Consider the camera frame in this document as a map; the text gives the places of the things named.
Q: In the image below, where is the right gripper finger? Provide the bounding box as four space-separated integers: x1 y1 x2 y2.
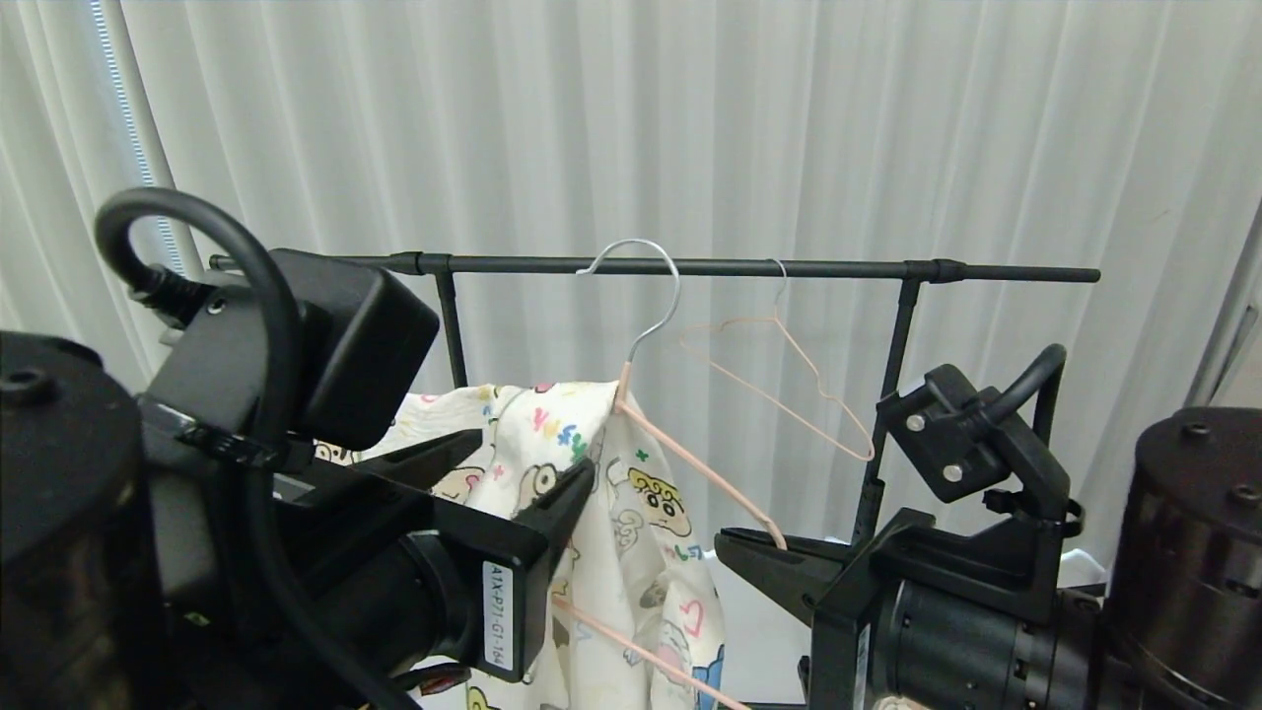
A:
714 529 871 570
723 556 847 626

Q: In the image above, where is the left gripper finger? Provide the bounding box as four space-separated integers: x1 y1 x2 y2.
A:
511 458 599 555
355 428 486 496

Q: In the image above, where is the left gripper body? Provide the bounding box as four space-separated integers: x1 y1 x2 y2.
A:
284 461 555 685

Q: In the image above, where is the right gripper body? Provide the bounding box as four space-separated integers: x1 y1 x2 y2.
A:
806 506 1112 710

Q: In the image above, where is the pink clothes hanger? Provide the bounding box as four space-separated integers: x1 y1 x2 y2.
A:
547 239 790 710
680 258 876 462

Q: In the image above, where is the black clothes rack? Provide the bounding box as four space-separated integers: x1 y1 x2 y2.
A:
209 251 1101 553

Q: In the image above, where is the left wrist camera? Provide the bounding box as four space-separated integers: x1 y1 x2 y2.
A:
148 247 442 455

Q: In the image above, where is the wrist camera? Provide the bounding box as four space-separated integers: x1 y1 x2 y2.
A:
148 247 442 455
876 363 1073 516

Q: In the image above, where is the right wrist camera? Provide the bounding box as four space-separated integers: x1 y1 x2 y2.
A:
876 363 1073 516

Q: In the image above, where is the black cable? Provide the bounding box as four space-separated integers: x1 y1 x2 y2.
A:
971 343 1069 447
94 187 420 710

